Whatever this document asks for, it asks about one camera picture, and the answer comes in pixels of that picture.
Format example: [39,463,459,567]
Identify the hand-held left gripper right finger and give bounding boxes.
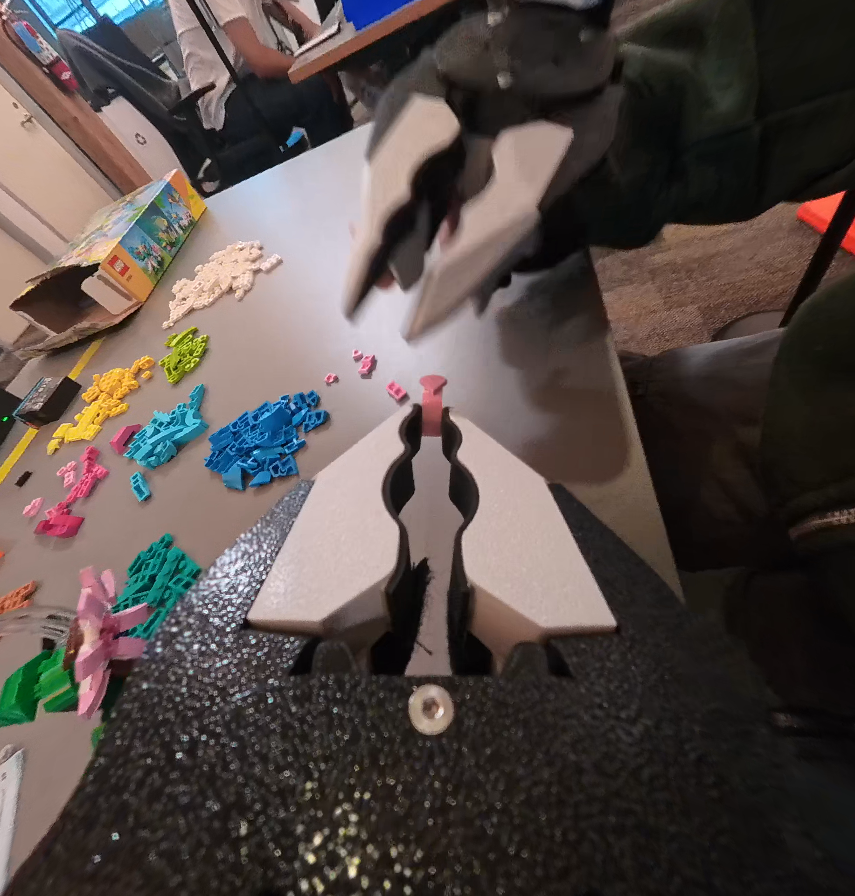
[441,412,619,643]

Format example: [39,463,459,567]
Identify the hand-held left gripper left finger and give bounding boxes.
[247,406,428,638]

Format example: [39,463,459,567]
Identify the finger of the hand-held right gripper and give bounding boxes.
[403,121,575,343]
[342,93,465,319]

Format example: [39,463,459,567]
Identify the pink lego stem piece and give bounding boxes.
[419,374,448,438]

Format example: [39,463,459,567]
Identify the pile of blue lego pieces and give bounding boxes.
[205,392,330,491]

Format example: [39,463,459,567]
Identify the pile of teal lego pieces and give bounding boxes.
[112,533,201,641]

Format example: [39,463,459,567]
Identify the pile of cyan lego pieces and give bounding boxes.
[123,384,209,469]

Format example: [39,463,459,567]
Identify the pile of white lego pieces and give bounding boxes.
[163,240,283,330]

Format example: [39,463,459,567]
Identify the pile of lime lego pieces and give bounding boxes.
[159,328,210,385]

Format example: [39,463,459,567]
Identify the pink lego flower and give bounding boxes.
[63,567,152,718]

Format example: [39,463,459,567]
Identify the lego set cardboard box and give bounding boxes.
[9,170,208,351]

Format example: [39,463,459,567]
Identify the pile of magenta lego pieces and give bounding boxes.
[23,444,110,539]

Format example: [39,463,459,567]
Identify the pile of yellow lego pieces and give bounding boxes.
[47,356,155,456]

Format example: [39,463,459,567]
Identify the pile of orange lego pieces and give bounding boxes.
[0,581,38,648]

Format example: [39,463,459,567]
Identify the pile of green lego pieces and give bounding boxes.
[0,647,78,729]

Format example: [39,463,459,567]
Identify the wooden desk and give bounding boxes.
[287,0,456,85]

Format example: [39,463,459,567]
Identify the blue plastic bin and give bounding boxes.
[342,0,414,32]

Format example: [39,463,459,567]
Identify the person's grey trouser leg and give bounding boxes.
[619,329,792,568]

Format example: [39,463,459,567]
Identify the black office chair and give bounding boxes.
[56,28,218,176]

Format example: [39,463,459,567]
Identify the black tripod leg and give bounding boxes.
[780,182,855,326]

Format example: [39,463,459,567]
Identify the small black box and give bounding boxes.
[13,377,82,428]

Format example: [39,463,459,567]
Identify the orange cone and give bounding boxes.
[798,189,855,256]

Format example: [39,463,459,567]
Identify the person's dark green jacket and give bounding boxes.
[742,259,855,896]

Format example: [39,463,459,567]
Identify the red fire extinguisher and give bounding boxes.
[4,14,78,92]

